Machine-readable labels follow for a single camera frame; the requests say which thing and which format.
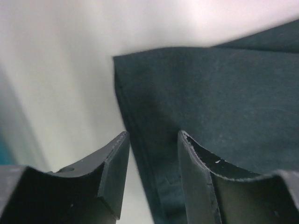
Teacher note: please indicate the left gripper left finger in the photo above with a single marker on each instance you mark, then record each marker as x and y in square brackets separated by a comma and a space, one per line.
[89, 191]

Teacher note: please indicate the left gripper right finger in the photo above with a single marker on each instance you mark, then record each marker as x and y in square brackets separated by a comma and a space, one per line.
[218, 192]

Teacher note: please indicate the black t shirt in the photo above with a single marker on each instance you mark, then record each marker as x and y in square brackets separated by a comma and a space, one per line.
[238, 100]

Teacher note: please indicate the blue laundry basket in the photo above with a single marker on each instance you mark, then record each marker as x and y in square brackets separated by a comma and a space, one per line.
[6, 158]

